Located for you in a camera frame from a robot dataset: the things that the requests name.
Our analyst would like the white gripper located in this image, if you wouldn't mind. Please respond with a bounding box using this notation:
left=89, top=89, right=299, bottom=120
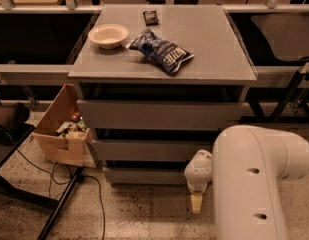
left=184, top=149, right=212, bottom=214

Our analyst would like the grey bottom drawer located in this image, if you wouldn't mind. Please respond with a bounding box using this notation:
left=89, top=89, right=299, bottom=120
left=103, top=167, right=186, bottom=185

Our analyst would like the grey drawer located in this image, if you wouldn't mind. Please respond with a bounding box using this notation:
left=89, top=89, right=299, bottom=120
left=93, top=140, right=211, bottom=162
left=103, top=167, right=186, bottom=185
left=77, top=99, right=243, bottom=131

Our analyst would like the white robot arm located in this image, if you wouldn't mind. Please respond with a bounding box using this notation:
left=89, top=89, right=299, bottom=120
left=184, top=125, right=309, bottom=240

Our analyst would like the grey middle drawer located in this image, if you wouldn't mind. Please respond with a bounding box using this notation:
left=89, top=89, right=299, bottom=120
left=93, top=140, right=211, bottom=162

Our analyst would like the grey drawer cabinet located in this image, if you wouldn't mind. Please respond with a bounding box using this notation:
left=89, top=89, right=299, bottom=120
left=67, top=4, right=258, bottom=188

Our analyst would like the grey top drawer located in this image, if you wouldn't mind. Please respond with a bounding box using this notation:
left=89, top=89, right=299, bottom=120
left=77, top=99, right=243, bottom=131

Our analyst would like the blue chip bag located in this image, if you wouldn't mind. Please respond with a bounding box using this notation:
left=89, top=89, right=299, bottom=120
left=126, top=29, right=194, bottom=75

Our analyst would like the cardboard box with trash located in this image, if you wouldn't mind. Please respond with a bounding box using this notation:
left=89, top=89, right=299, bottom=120
left=32, top=84, right=98, bottom=168

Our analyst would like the white bowl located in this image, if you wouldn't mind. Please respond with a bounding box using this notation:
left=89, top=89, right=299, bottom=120
left=88, top=24, right=129, bottom=50

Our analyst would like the small black snack packet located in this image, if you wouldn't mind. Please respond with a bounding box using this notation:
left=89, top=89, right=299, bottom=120
left=143, top=11, right=159, bottom=26

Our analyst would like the grey chair on right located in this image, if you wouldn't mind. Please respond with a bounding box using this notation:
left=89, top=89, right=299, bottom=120
left=251, top=13, right=309, bottom=121

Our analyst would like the dark bag on left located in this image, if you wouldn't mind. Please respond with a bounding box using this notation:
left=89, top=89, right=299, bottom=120
left=0, top=103, right=30, bottom=145

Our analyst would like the black floor cable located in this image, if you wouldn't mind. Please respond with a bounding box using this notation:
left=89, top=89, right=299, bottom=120
left=15, top=148, right=106, bottom=240

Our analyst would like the black table leg frame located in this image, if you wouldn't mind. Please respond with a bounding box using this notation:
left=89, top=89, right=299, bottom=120
left=0, top=123, right=83, bottom=240

